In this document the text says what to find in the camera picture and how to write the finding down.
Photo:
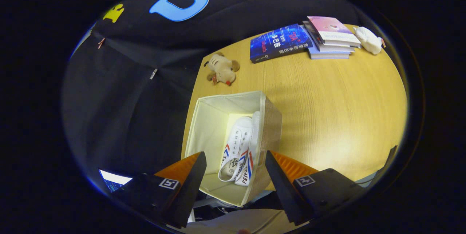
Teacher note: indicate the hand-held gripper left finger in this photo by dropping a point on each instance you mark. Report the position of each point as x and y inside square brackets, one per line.
[191, 190]

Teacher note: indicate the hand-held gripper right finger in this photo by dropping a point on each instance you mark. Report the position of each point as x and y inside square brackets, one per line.
[280, 186]

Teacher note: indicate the white canvas shoe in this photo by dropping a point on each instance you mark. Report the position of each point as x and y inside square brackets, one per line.
[238, 135]
[255, 143]

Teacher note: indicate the cream fabric storage box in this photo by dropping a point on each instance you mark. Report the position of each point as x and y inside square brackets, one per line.
[211, 128]

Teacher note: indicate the pale cloth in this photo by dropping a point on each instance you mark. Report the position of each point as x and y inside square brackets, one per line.
[236, 221]

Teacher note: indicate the computer screen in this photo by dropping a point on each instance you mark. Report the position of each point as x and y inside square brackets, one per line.
[113, 181]

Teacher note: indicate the black backdrop cloth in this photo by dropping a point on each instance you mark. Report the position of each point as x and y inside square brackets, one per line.
[127, 117]

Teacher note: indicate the silver clip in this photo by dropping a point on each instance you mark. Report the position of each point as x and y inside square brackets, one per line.
[153, 74]

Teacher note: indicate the tan plush dog toy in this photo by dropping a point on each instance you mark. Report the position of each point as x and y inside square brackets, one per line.
[222, 68]

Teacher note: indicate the pale blue book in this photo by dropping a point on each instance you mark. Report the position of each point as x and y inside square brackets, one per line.
[327, 56]

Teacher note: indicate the dark blue book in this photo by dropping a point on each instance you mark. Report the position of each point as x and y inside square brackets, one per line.
[278, 43]

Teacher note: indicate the pink cover book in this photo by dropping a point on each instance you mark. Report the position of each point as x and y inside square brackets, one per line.
[331, 26]

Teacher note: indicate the white plush toy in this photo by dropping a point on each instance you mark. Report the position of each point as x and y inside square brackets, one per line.
[369, 40]

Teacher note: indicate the copper clip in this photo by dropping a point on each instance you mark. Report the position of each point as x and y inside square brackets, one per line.
[101, 43]

